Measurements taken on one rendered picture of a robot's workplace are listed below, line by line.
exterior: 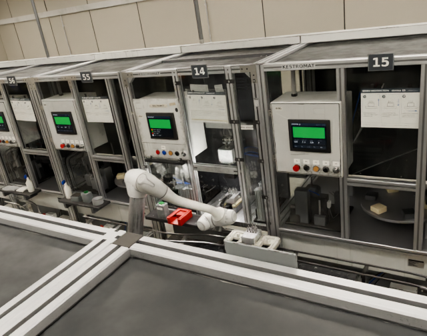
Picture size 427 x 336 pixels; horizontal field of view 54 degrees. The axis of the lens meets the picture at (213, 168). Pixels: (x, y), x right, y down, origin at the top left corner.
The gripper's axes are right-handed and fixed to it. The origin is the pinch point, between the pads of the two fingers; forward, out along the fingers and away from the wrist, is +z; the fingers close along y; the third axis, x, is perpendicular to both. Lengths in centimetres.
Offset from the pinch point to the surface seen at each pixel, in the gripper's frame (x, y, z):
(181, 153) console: 26, 42, -15
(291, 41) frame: -33, 105, 65
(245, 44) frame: 5, 105, 65
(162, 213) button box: 45, -4, -27
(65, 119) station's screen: 140, 66, -17
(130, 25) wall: 369, 121, 345
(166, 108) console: 32, 76, -15
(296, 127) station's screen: -64, 66, -17
